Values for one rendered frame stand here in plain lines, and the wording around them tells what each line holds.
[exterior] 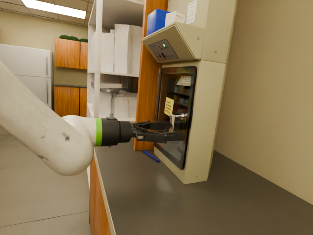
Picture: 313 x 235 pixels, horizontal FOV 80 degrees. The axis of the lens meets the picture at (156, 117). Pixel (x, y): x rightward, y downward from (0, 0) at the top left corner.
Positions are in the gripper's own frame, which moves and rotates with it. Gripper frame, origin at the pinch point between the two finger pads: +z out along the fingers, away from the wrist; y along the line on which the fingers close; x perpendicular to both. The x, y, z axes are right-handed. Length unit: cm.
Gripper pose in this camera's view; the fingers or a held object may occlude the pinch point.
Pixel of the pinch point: (171, 130)
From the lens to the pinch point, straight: 71.7
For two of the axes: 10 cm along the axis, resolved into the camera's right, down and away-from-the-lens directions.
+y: -3.9, -2.2, 8.9
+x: -0.9, 9.8, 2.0
